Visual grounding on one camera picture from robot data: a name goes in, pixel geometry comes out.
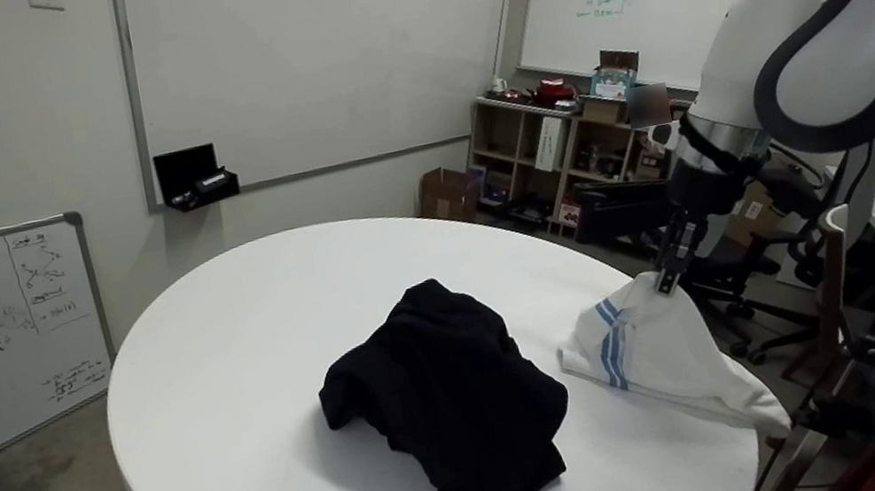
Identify black open box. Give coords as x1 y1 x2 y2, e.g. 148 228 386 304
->
152 139 245 217

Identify large wall whiteboard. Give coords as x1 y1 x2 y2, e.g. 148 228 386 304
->
111 0 564 215

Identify white towel with blue stripes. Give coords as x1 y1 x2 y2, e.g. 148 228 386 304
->
546 251 796 474

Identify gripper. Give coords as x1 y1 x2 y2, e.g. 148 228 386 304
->
635 148 769 299

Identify open cardboard box blue contents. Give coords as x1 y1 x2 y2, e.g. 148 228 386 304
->
582 43 648 108

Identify black t-shirt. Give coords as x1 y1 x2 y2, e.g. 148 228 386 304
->
301 258 587 491

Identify brown cardboard box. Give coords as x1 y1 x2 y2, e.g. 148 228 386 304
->
413 160 493 231

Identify wooden cubby shelf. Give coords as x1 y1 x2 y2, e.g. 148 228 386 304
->
456 62 711 249

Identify red round container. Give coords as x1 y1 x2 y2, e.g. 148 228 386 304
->
529 74 581 111

